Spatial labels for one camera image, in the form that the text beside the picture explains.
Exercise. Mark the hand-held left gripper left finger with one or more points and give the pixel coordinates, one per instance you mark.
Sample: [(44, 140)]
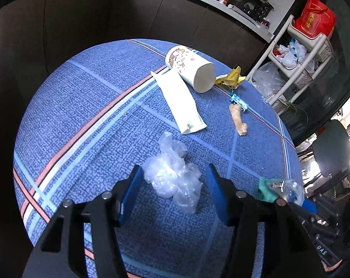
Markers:
[(131, 191)]

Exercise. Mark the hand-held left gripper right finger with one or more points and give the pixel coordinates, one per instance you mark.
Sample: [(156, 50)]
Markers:
[(218, 197)]

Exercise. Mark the green sunflower seed packet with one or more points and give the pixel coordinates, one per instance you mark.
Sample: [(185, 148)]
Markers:
[(267, 194)]

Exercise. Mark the tan ginger piece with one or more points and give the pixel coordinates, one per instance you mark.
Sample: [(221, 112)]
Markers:
[(238, 121)]

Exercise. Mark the small blue wrapper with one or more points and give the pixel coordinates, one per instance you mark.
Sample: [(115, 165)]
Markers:
[(238, 102)]

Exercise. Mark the clear plastic bag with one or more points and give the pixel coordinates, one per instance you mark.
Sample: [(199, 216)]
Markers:
[(169, 176)]

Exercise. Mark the printed paper cup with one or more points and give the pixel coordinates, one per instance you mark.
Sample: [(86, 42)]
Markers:
[(189, 69)]

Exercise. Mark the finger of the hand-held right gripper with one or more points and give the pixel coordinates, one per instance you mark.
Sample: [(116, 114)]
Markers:
[(309, 207)]

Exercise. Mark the clear plastic bags bundle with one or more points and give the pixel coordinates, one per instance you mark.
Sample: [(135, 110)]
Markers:
[(267, 78)]

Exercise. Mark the dark green chair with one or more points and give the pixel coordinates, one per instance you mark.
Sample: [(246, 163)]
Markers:
[(332, 147)]

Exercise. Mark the dark base cabinet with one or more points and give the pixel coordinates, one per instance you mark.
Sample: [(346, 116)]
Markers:
[(105, 14)]

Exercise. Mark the blue plaid tablecloth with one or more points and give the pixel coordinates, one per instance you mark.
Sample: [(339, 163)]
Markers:
[(105, 115)]

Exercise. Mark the white and blue plastic bags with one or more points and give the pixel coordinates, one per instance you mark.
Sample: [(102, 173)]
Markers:
[(293, 52)]

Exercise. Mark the white storage rack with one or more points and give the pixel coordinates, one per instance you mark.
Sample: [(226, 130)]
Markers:
[(300, 82)]

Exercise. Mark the yellow snack wrapper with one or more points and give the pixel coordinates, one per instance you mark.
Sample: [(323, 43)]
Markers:
[(230, 79)]

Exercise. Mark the red gift bag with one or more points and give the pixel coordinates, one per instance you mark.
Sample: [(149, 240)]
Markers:
[(315, 20)]

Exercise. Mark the small dark bottles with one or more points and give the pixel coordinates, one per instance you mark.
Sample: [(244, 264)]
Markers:
[(265, 22)]

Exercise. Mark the spider plant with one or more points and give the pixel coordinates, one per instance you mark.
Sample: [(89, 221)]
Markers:
[(293, 107)]

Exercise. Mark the white squeeze tube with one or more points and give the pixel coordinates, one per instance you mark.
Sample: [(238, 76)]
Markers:
[(177, 101)]

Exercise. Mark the white wrap roll box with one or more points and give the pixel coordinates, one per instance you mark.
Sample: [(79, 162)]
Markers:
[(244, 16)]

